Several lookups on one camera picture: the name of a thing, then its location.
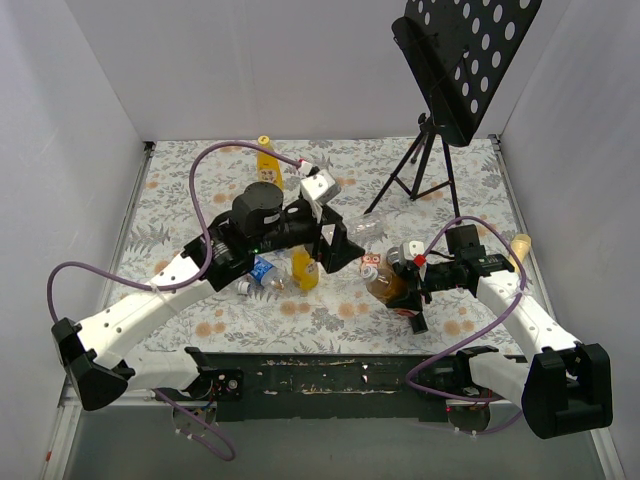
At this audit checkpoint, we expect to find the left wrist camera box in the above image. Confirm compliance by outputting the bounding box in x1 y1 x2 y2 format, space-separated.
300 169 341 205

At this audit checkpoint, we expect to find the yellow honey pomelo bottle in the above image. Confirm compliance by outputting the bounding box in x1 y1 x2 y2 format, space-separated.
291 246 319 291

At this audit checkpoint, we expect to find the white tea bottle cap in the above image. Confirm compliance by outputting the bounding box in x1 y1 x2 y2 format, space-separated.
360 265 378 283

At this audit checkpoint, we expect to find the black perforated music stand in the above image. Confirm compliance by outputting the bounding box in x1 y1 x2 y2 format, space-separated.
376 0 541 207

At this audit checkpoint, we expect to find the tall yellow juice bottle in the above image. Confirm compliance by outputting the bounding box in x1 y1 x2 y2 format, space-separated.
256 135 284 190

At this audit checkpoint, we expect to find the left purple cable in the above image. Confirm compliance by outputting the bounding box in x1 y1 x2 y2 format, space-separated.
47 142 314 462

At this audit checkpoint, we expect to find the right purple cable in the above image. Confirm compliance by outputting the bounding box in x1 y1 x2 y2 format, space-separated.
405 215 529 435

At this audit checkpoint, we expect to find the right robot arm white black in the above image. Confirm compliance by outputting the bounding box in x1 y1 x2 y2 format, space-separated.
387 225 613 439

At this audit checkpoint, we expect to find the floral patterned table mat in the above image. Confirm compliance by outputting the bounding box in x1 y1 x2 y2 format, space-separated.
119 137 518 354

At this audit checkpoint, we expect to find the red owl wooden block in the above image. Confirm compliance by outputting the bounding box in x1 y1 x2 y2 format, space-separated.
361 253 384 268

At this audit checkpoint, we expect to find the purple cable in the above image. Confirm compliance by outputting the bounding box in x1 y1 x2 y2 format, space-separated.
47 142 314 462
405 215 529 435

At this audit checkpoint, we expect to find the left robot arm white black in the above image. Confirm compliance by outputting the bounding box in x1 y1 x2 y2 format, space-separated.
51 173 364 411

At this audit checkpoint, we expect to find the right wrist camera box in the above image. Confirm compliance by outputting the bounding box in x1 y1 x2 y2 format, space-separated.
398 240 426 267

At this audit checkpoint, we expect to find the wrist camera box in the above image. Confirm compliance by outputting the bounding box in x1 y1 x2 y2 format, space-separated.
300 169 341 205
398 240 426 267

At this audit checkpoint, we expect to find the black front base bar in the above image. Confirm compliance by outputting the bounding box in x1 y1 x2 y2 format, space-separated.
127 352 531 424

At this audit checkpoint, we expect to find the beige cone object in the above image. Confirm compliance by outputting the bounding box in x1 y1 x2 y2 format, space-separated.
509 233 532 272

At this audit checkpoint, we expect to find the blue label crushed water bottle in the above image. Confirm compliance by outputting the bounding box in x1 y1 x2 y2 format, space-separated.
236 255 288 296

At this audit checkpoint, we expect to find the clear crushed plastic bottle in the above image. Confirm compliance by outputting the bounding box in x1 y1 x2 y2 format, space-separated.
344 212 386 246

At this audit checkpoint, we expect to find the brown tea bottle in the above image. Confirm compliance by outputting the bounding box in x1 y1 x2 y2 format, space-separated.
361 267 417 317

